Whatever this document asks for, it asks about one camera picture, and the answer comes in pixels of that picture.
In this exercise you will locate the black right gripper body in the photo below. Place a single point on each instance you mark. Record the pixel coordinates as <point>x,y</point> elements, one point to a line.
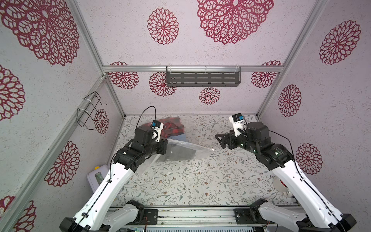
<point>230,140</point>

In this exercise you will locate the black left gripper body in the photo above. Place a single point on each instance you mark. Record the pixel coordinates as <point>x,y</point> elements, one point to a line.
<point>154,147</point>

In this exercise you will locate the red black plaid shirt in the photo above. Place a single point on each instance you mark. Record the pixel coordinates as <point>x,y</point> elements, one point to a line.
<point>172,127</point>

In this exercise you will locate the clear plastic vacuum bag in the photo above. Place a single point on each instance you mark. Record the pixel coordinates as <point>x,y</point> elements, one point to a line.
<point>152,160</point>

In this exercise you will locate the dark grey striped shirt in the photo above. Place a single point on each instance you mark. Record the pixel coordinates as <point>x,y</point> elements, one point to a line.
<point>180,152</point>

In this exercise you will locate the light blue shirt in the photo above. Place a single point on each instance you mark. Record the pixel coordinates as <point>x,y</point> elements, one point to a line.
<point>181,137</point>

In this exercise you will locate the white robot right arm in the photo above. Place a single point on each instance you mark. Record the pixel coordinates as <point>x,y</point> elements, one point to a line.
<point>319,216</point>

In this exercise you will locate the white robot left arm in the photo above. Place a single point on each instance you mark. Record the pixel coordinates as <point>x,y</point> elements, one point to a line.
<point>93,216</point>

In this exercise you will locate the red and white mug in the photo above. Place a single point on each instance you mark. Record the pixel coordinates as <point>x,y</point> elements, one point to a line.
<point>281,187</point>

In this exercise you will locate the lavender toaster with yellow knobs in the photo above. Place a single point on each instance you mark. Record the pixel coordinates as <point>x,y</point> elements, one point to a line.
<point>96,177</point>

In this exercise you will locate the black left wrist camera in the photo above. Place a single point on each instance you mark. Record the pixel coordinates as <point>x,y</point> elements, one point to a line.
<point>157,127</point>

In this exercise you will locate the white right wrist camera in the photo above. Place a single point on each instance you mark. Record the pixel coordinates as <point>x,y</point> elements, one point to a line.
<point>238,122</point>

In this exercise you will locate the black wire wall rack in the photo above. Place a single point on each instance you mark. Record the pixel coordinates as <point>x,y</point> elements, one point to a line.
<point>84,115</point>

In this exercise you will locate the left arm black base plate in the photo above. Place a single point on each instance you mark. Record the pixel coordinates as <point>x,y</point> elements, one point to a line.
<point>148,217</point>

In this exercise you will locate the grey slotted wall shelf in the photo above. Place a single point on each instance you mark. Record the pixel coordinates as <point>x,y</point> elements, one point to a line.
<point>202,79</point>

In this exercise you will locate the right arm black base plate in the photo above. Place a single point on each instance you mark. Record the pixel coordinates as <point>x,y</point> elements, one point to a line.
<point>249,216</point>

